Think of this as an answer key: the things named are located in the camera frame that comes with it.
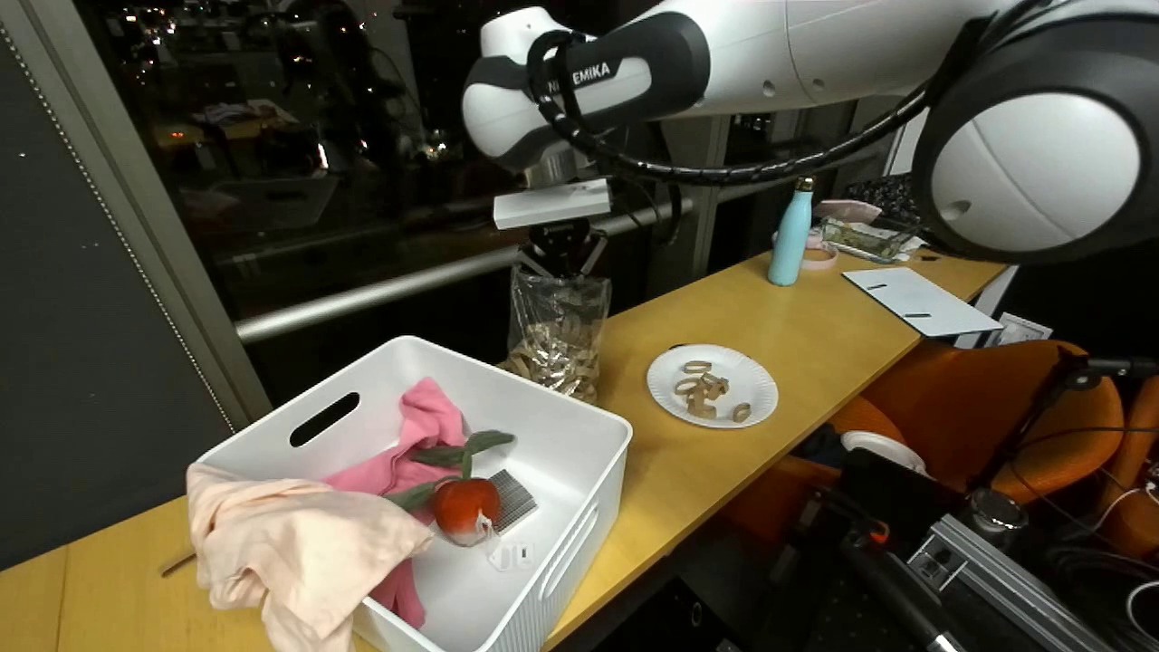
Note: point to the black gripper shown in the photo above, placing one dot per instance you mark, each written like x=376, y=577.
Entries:
x=562, y=243

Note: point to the clear bag of rubber bands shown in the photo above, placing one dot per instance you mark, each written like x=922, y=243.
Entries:
x=556, y=331

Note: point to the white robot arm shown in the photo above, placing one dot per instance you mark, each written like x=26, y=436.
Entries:
x=1036, y=118

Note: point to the white paper plate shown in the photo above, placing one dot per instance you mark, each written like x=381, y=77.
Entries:
x=752, y=383

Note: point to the metal window handrail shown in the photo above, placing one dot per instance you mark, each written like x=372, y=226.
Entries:
x=427, y=279

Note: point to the bright pink cloth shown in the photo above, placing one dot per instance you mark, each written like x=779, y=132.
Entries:
x=430, y=419

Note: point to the light blue water bottle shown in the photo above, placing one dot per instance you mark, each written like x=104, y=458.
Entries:
x=789, y=251

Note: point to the red toy tomato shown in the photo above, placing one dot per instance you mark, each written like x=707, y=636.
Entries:
x=464, y=510

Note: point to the dark patterned fabric bag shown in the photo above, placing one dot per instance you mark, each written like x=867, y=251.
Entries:
x=897, y=204

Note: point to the white plastic bin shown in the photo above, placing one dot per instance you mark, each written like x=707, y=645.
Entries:
x=507, y=593

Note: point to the white clipboard with paper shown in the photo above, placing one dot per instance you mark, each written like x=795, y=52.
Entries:
x=922, y=302

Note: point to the pale pink cloth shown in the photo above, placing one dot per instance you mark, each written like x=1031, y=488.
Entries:
x=302, y=555

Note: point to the orange chair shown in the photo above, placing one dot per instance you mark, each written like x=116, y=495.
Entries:
x=942, y=427

